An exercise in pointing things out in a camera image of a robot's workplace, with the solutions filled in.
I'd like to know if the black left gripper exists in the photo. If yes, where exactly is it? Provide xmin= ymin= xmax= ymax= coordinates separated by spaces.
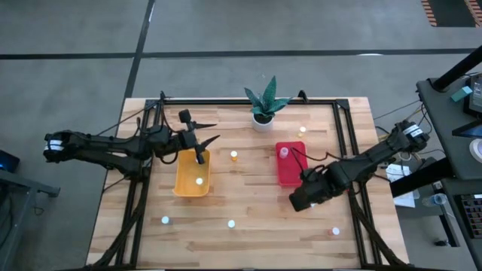
xmin=176 ymin=108 xmax=221 ymax=166

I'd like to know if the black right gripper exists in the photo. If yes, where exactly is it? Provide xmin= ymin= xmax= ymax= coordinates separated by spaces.
xmin=288 ymin=171 xmax=334 ymax=212

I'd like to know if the red plastic bin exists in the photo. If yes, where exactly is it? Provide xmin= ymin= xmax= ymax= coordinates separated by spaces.
xmin=275 ymin=141 xmax=310 ymax=188

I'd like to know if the yellow plastic bin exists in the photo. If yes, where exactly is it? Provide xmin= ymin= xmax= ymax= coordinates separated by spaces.
xmin=172 ymin=148 xmax=212 ymax=198

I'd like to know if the snake plant in white pot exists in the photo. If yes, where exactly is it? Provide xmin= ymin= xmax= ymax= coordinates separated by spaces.
xmin=243 ymin=75 xmax=293 ymax=132

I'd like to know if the white paper sheet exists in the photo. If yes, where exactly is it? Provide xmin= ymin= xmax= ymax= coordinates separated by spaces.
xmin=385 ymin=163 xmax=421 ymax=209

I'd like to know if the black diagonal beam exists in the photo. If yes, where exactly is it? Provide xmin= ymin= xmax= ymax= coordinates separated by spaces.
xmin=389 ymin=157 xmax=455 ymax=199

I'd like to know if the clear water bottle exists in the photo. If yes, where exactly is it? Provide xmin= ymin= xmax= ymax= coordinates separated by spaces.
xmin=421 ymin=193 xmax=449 ymax=208

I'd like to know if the grey side desk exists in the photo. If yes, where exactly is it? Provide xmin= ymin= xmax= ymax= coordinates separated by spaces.
xmin=416 ymin=73 xmax=482 ymax=181

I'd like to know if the black keyboard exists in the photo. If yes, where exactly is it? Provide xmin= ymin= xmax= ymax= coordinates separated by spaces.
xmin=454 ymin=193 xmax=482 ymax=240

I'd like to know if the white tape roll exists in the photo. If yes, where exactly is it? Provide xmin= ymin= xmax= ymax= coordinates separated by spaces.
xmin=468 ymin=138 xmax=482 ymax=164

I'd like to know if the dark laptop blue screen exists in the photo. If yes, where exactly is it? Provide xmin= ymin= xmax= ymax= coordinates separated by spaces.
xmin=451 ymin=120 xmax=482 ymax=139

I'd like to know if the teal block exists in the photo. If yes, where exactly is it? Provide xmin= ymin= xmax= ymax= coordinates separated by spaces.
xmin=450 ymin=85 xmax=474 ymax=103

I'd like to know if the grey metal cart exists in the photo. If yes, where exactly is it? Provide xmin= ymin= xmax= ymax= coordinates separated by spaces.
xmin=0 ymin=169 xmax=61 ymax=271

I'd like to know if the black slanted pole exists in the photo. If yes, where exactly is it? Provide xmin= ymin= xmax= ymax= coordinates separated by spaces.
xmin=432 ymin=44 xmax=482 ymax=93

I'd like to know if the tablet screen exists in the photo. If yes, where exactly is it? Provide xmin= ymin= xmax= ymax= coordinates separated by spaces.
xmin=462 ymin=73 xmax=482 ymax=117

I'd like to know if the blue-lit black device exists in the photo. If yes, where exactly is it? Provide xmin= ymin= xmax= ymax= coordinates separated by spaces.
xmin=0 ymin=149 xmax=21 ymax=174

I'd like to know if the black mat orange striped border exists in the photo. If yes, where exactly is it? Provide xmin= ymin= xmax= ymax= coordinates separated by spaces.
xmin=420 ymin=0 xmax=482 ymax=28

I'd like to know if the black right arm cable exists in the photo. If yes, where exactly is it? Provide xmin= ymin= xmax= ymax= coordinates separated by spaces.
xmin=289 ymin=145 xmax=346 ymax=178

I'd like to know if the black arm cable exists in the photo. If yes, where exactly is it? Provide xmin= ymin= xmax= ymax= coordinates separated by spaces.
xmin=289 ymin=145 xmax=346 ymax=178
xmin=159 ymin=90 xmax=182 ymax=166

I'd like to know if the black aluminium table frame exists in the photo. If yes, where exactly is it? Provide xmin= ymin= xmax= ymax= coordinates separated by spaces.
xmin=85 ymin=90 xmax=411 ymax=271

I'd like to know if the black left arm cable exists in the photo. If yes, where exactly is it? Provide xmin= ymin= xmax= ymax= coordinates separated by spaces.
xmin=159 ymin=90 xmax=182 ymax=166

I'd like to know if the thin black taut cable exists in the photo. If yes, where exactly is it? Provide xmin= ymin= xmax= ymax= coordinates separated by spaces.
xmin=93 ymin=106 xmax=150 ymax=137

